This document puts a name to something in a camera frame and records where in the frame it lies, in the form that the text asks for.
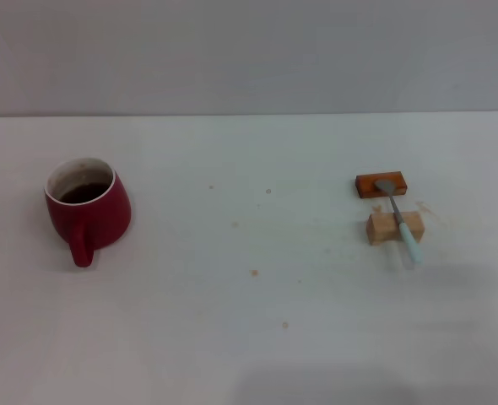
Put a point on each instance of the red ceramic coffee cup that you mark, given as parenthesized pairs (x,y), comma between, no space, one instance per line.
(101,219)

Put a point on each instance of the orange brown wooden block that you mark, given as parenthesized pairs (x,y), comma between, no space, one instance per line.
(365,187)

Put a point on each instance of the light wooden bridge block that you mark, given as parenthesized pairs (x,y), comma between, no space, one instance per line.
(382,230)

